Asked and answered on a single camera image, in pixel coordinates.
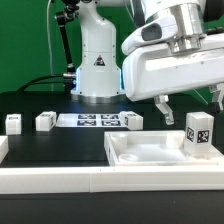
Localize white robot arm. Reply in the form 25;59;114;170
64;0;224;125

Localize white square tabletop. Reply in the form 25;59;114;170
104;130;224;166

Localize white front fence wall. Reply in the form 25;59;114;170
0;166;224;194

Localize white left fence piece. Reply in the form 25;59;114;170
0;136;9;163

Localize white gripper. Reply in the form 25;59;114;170
123;44;224;125

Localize white tag marker sheet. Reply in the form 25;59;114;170
56;113;122;127

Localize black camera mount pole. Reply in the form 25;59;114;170
54;3;81;79

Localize black base cables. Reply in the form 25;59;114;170
17;73;76;93

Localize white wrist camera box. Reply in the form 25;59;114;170
121;14;178;55

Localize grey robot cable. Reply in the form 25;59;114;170
46;0;55;92

